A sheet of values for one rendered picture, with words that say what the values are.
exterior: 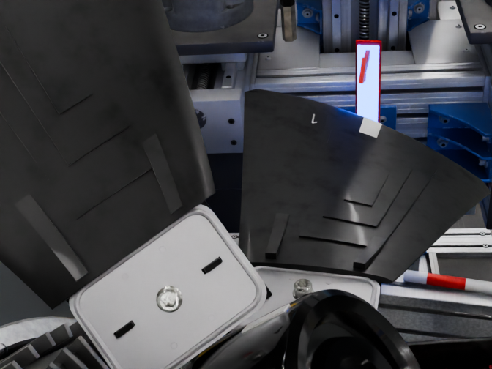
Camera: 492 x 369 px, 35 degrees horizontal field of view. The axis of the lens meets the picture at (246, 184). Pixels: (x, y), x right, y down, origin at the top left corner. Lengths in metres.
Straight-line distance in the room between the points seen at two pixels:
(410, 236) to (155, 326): 0.22
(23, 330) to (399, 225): 0.28
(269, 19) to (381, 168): 0.59
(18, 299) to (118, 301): 1.20
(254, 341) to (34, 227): 0.13
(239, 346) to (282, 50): 0.94
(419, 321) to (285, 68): 0.47
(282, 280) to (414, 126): 0.77
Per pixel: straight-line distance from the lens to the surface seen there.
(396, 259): 0.53
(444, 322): 0.98
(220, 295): 0.41
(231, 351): 0.39
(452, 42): 1.31
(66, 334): 0.52
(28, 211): 0.41
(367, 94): 0.79
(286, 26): 0.38
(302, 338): 0.37
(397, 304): 0.97
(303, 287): 0.49
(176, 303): 0.40
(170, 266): 0.41
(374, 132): 0.69
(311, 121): 0.67
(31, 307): 1.66
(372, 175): 0.61
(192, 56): 1.17
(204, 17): 1.16
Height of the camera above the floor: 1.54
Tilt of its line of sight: 37 degrees down
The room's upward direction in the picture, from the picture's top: 6 degrees counter-clockwise
